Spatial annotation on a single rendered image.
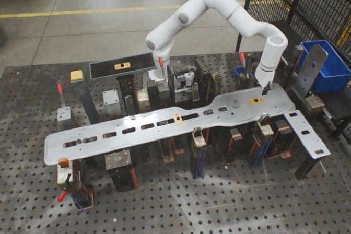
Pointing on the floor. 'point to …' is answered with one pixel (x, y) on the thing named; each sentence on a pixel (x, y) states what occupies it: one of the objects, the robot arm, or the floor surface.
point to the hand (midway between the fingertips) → (260, 86)
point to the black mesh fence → (302, 12)
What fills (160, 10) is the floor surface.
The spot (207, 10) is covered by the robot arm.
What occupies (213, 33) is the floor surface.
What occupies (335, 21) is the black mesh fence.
